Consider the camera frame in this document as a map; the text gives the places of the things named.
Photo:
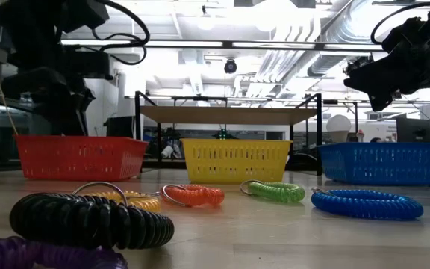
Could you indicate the white background device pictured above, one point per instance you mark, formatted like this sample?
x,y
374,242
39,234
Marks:
x,y
167,151

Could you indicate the black ceiling spotlight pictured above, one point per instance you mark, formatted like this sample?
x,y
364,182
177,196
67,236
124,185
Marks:
x,y
357,64
230,66

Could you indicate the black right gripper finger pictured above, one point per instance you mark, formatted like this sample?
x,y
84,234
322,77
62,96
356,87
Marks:
x,y
364,79
371,89

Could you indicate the silver ventilation duct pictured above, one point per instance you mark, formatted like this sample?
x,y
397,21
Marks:
x,y
334,63

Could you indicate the long ceiling light bar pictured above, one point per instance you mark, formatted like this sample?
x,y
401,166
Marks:
x,y
185,43

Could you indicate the person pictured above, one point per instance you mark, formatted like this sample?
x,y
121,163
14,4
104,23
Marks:
x,y
376,140

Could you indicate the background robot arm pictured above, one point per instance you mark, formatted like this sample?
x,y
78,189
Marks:
x,y
223,133

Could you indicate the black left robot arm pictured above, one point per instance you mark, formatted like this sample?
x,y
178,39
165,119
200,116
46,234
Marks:
x,y
32,18

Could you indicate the yellow plastic basket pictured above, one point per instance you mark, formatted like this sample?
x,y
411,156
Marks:
x,y
237,164

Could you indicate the red capped bottle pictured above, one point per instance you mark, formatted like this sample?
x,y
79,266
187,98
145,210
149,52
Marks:
x,y
360,136

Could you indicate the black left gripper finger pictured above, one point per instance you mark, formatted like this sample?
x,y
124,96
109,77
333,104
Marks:
x,y
65,120
81,121

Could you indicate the blue plastic basket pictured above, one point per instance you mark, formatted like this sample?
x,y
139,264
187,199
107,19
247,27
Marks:
x,y
386,164

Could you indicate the wooden shelf riser black legs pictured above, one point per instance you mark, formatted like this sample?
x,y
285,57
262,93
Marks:
x,y
222,115

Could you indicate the red plastic basket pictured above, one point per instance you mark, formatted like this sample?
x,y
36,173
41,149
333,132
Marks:
x,y
80,160

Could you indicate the black computer monitor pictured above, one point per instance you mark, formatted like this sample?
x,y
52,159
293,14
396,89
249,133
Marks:
x,y
416,130
119,127

